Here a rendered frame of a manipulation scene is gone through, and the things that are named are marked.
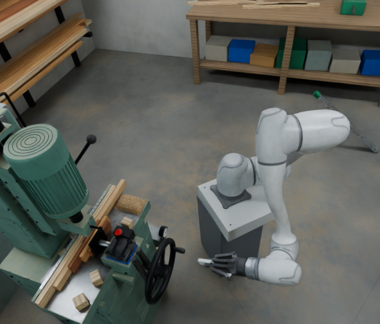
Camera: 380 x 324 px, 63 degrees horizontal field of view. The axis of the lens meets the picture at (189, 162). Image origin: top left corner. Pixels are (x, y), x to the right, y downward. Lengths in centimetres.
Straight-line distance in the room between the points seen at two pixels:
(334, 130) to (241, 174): 62
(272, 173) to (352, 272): 150
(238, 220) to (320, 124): 78
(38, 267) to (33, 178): 68
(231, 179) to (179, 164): 138
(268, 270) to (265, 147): 51
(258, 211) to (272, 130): 76
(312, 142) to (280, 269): 51
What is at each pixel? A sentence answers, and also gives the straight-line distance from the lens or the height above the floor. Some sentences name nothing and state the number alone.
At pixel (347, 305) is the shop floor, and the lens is 239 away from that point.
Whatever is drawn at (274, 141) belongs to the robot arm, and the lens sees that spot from 107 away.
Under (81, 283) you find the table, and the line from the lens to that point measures 142.
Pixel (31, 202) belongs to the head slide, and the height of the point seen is 124.
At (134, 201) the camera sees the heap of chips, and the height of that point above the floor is 93.
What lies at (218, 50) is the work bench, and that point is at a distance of 387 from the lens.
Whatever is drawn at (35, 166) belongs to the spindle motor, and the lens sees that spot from 104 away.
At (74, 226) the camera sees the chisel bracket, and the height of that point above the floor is 107.
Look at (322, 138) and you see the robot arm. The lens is 112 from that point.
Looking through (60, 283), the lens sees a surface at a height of 93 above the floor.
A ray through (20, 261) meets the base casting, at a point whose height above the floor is 80.
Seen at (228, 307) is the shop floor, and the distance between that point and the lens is 223.
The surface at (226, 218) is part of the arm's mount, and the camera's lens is 170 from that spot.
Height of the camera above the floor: 212
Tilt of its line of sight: 46 degrees down
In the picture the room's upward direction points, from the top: 6 degrees counter-clockwise
